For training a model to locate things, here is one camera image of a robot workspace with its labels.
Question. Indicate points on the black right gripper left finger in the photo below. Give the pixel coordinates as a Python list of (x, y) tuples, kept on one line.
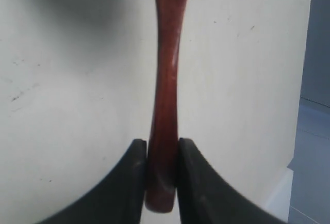
[(118, 198)]

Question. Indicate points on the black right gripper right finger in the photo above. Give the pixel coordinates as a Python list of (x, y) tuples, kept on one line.
[(204, 197)]

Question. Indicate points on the dark red wooden spoon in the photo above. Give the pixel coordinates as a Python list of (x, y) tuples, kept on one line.
[(163, 142)]

